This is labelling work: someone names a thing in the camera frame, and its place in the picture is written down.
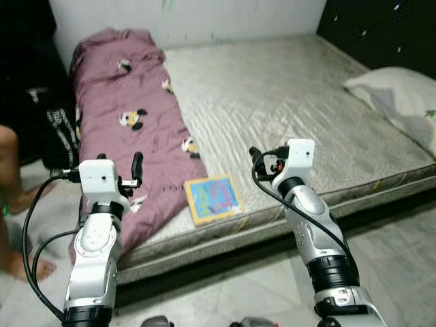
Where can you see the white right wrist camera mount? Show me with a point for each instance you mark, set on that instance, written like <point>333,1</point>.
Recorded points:
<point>300,157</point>

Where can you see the white pillow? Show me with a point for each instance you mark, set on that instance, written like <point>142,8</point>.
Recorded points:
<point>402,95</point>

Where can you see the black tufted headboard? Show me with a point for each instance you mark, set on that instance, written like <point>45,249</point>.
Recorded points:
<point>381,30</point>

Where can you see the black bag with white print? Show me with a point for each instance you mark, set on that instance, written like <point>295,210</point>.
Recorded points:
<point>58,129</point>

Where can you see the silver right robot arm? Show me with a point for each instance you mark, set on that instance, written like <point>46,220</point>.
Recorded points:
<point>306,204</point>

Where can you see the grey robot leg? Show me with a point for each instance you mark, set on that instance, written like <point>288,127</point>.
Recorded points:
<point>157,322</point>
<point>253,322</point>

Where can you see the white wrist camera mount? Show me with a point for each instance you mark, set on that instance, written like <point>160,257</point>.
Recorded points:
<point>99,178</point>
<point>300,157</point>

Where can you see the person's bare legs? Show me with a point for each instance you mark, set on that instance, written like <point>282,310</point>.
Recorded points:
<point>10,170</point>

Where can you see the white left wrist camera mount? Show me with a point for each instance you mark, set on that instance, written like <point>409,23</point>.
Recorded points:
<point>99,178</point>

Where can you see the grey left robot leg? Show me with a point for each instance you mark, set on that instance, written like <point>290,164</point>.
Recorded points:
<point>157,322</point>

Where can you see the grey right robot leg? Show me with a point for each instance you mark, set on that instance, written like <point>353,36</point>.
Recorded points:
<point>253,322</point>

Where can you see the pink cartoon print blanket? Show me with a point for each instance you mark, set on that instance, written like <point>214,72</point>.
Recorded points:
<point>122,88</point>

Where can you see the colourful yellow-edged book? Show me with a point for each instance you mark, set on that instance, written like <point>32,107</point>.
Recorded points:
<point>214,199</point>

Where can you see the white quilted mattress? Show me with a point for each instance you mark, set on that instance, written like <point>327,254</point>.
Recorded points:
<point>293,109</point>

